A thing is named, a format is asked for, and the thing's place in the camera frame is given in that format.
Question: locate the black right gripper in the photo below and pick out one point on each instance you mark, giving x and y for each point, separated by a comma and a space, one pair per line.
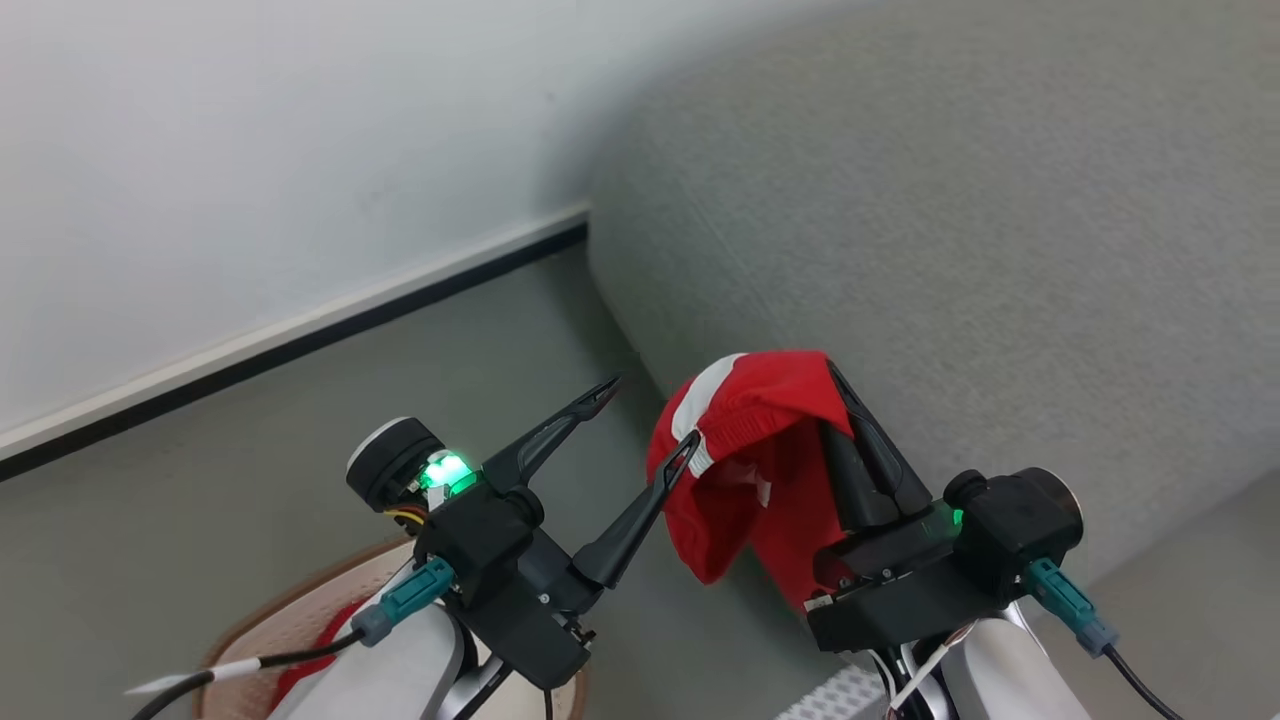
900, 590

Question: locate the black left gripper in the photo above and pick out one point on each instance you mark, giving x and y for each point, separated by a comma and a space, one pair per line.
500, 560

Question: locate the red garment with white stripe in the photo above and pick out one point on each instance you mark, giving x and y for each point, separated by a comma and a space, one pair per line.
750, 440

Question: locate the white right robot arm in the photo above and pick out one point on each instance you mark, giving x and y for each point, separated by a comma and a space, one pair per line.
1010, 675

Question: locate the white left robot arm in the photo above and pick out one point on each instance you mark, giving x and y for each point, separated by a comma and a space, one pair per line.
390, 670

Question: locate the cream laundry basket brown rim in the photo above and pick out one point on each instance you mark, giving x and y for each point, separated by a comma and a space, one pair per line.
300, 600

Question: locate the white ribbed plastic object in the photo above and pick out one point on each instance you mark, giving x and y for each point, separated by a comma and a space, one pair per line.
840, 700

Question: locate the grey fabric sofa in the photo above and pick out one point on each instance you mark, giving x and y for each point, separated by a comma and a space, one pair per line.
950, 200

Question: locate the white and black skirting board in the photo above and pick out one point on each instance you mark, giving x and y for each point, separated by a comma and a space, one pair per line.
300, 335

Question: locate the black round right wrist camera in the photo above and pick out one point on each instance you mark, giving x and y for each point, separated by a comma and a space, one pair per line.
1020, 525

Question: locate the black round wrist camera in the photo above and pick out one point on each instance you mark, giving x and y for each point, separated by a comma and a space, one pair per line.
1020, 525
390, 462

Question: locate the black round left wrist camera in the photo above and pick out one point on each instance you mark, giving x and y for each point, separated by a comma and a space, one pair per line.
390, 462

